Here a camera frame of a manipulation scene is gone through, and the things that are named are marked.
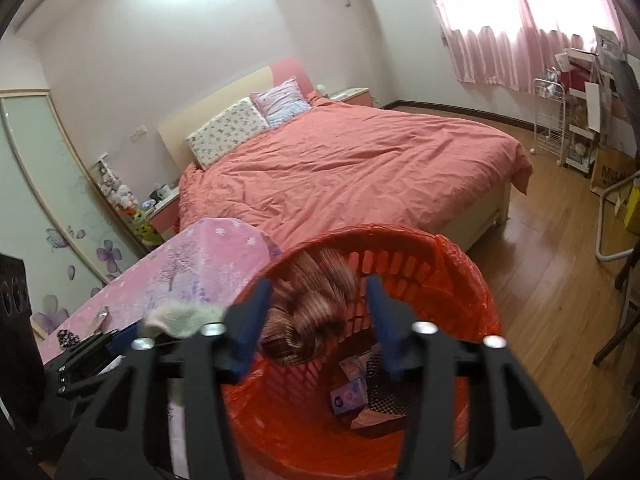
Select pink printed tablecloth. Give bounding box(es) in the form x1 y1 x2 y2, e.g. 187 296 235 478
32 216 283 480

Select white fuzzy sock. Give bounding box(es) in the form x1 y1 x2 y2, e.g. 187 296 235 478
142 302 226 340

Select white bed frame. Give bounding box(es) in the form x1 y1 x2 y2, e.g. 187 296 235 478
450 177 513 256

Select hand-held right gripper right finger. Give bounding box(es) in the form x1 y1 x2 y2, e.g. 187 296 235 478
366 275 586 480

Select red trash bin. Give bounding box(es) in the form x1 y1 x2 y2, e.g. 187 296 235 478
220 222 503 480

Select pale crumpled packet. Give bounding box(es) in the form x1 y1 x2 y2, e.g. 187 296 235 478
340 355 371 381

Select white wire rack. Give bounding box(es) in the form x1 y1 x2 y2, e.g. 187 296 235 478
532 76 568 166

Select pink curtain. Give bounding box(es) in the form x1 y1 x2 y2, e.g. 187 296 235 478
415 0 631 93

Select clear tube of plush toys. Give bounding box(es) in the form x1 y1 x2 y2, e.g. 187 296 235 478
90 152 161 248

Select bed with salmon duvet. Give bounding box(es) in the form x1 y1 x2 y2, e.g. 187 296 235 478
177 97 533 256

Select yellow box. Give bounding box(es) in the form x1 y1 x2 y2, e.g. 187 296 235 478
617 182 640 236

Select white shelf cart with boxes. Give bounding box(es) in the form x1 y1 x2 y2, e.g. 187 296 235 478
562 25 640 173

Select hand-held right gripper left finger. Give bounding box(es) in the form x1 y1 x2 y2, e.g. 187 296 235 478
54 277 273 480

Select cream and pink headboard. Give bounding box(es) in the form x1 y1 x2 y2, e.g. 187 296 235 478
157 58 316 171

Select pink and white nightstand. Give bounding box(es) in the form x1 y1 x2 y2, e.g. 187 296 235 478
147 192 182 241
330 87 373 108

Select white tube frame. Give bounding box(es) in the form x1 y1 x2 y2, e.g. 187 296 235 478
595 180 640 263

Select blue tissue packet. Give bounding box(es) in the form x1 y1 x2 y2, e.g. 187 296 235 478
330 377 371 416

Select white floral pillow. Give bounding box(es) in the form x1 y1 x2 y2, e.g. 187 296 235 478
186 99 271 171

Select brown striped cloth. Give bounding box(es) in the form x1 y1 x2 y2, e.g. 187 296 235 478
260 247 361 366

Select pink striped pillow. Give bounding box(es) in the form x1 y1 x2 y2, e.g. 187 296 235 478
250 77 312 128

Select cream cloth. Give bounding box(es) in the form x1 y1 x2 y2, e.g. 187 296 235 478
350 405 406 431

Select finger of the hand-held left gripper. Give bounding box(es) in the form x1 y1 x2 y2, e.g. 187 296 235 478
97 325 143 361

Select wardrobe with purple flowers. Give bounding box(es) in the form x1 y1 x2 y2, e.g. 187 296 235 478
0 89 146 336

